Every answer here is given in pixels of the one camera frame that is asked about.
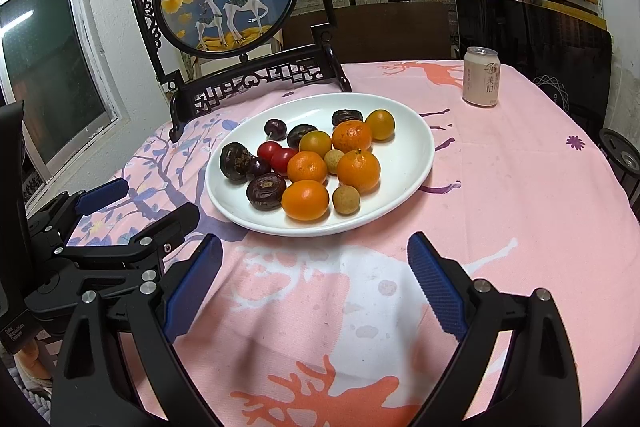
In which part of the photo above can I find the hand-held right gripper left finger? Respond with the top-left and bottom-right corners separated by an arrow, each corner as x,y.
50,234 -> 224,427

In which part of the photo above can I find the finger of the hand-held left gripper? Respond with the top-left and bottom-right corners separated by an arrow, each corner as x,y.
27,178 -> 130,254
55,202 -> 201,291

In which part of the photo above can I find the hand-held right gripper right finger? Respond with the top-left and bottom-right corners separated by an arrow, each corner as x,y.
407,232 -> 583,427

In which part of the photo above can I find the dark water chestnut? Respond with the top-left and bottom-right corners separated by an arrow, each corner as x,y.
246,173 -> 287,211
286,124 -> 319,148
331,109 -> 364,128
219,143 -> 255,182

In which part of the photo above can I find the tan longan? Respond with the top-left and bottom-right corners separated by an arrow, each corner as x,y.
324,149 -> 346,174
332,185 -> 361,216

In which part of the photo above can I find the white oval plate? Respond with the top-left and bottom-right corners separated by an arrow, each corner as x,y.
205,93 -> 435,238

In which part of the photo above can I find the orange mandarin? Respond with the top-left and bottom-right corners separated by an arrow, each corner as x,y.
336,149 -> 381,194
281,180 -> 330,222
287,151 -> 328,184
331,120 -> 374,154

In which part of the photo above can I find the person's left hand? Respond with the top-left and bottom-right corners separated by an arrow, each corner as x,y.
13,342 -> 55,389

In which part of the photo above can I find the white framed window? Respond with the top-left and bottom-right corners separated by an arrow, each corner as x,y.
0,0 -> 133,168

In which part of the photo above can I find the yellowish orange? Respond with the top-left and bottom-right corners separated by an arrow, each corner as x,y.
364,109 -> 396,141
299,131 -> 333,156

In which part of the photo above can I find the pale drink can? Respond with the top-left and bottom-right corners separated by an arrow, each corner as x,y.
461,47 -> 501,108

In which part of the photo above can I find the black round object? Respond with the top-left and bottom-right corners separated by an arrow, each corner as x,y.
598,128 -> 640,188

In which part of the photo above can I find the brown wooden board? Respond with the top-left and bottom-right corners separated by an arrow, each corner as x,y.
282,2 -> 456,64

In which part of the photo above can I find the black glossy panel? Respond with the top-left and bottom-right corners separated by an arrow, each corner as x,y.
455,0 -> 613,132

